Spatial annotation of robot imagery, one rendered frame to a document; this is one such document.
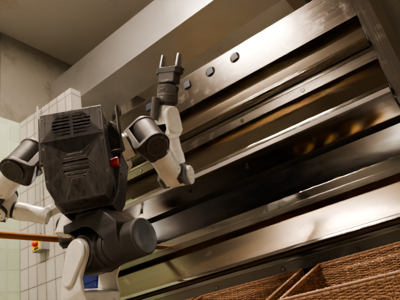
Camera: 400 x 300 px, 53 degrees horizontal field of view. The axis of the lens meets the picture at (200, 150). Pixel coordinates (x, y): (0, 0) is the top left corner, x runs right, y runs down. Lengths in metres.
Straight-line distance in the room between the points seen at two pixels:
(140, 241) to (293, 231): 0.90
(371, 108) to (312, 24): 0.61
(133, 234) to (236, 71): 1.34
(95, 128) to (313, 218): 1.06
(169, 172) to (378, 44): 1.11
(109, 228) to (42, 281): 1.88
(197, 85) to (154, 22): 2.67
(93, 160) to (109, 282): 0.41
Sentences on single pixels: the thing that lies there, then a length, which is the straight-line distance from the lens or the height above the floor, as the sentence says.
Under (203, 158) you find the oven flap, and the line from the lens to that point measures 2.21.
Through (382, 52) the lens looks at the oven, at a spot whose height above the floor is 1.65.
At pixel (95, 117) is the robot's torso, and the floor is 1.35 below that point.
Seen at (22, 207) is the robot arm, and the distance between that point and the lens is 1.72.
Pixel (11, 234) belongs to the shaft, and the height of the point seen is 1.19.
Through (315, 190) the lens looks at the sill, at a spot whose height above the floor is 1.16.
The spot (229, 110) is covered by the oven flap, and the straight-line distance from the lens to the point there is 2.14.
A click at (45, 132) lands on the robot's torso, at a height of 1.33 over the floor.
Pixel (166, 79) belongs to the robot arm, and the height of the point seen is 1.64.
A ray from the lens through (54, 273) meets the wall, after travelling 2.97.
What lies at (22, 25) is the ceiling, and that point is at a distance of 6.26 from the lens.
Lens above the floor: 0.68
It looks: 25 degrees up
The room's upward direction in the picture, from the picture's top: 12 degrees counter-clockwise
